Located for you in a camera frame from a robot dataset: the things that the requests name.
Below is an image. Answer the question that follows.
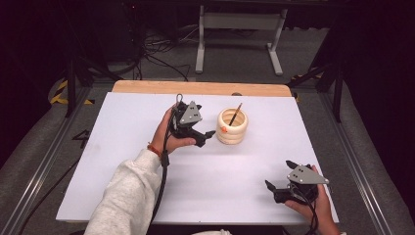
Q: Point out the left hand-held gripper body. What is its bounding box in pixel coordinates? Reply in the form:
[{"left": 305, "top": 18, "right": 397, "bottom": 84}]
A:
[{"left": 170, "top": 100, "right": 208, "bottom": 149}]

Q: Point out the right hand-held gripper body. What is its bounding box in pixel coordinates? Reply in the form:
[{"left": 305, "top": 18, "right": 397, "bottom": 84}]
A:
[{"left": 273, "top": 164, "right": 331, "bottom": 206}]

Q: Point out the ringed wooden brush holder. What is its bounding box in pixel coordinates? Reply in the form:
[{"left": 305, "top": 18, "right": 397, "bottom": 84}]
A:
[{"left": 215, "top": 107, "right": 250, "bottom": 146}]

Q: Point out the black paintbrush with wooden end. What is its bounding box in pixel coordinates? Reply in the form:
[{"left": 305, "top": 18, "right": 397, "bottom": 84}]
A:
[{"left": 228, "top": 102, "right": 244, "bottom": 127}]

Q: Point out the person's left hand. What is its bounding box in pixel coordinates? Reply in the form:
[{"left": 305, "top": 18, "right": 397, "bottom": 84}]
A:
[{"left": 149, "top": 105, "right": 198, "bottom": 155}]

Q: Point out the person's right hand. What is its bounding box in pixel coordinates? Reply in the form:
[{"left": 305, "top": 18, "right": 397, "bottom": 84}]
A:
[{"left": 284, "top": 164, "right": 333, "bottom": 227}]

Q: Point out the white table cover sheet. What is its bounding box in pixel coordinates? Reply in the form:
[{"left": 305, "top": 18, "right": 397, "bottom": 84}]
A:
[{"left": 55, "top": 91, "right": 340, "bottom": 226}]

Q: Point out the person's white clothing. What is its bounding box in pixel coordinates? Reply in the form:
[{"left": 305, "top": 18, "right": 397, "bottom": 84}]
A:
[{"left": 191, "top": 228, "right": 233, "bottom": 235}]

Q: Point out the right hand-held gripper black cable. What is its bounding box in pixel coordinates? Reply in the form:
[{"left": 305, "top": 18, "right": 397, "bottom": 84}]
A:
[{"left": 290, "top": 183, "right": 320, "bottom": 235}]

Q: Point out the hand-held gripper black cable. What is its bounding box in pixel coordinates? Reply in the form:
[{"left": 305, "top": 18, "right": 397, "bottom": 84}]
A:
[
  {"left": 150, "top": 93, "right": 185, "bottom": 226},
  {"left": 290, "top": 183, "right": 320, "bottom": 235}
]

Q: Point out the orange bracelet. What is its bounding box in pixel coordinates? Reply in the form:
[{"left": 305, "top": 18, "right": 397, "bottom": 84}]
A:
[{"left": 146, "top": 142, "right": 163, "bottom": 159}]

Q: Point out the aluminium floor rail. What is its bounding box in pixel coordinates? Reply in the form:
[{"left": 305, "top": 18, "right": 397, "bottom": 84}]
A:
[
  {"left": 0, "top": 87, "right": 94, "bottom": 235},
  {"left": 316, "top": 92, "right": 394, "bottom": 235}
]

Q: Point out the left hand-held gripper black cable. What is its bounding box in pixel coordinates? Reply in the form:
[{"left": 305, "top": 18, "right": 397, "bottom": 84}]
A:
[{"left": 150, "top": 93, "right": 185, "bottom": 226}]

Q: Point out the tangle of black floor cables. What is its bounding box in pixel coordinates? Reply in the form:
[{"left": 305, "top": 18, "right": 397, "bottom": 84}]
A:
[{"left": 135, "top": 23, "right": 201, "bottom": 82}]

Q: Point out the white metal desk frame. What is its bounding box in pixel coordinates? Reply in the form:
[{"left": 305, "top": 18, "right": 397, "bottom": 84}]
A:
[{"left": 194, "top": 4, "right": 289, "bottom": 77}]

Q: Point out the thin black floor cable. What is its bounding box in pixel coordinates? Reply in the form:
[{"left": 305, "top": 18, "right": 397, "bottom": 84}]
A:
[{"left": 18, "top": 158, "right": 81, "bottom": 235}]

